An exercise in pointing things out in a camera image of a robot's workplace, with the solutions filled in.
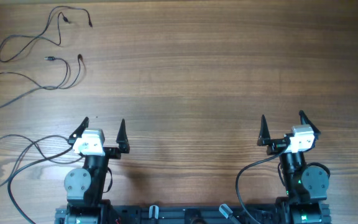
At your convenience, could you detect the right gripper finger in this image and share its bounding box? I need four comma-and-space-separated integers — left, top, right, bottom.
257, 114, 271, 146
299, 110, 321, 140

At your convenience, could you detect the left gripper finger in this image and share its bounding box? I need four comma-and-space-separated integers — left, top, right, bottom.
68, 117, 89, 145
116, 119, 130, 154

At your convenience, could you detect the black USB cable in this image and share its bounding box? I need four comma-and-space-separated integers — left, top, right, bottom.
0, 134, 83, 192

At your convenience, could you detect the thin black cable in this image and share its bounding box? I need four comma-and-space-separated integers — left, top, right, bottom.
0, 4, 94, 63
0, 54, 85, 112

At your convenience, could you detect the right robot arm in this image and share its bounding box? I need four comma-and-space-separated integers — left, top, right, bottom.
257, 110, 332, 224

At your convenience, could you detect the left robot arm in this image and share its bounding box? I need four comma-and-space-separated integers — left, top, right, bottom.
60, 117, 130, 224

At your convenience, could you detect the right camera black cable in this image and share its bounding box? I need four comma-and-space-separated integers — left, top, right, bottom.
235, 142, 290, 224

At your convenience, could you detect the camera black cable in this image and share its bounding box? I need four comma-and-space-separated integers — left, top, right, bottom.
7, 145, 74, 224
235, 142, 290, 224

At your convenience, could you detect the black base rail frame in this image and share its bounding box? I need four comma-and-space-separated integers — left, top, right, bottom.
54, 202, 332, 224

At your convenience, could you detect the left camera black cable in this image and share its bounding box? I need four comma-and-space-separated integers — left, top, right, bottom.
7, 145, 74, 224

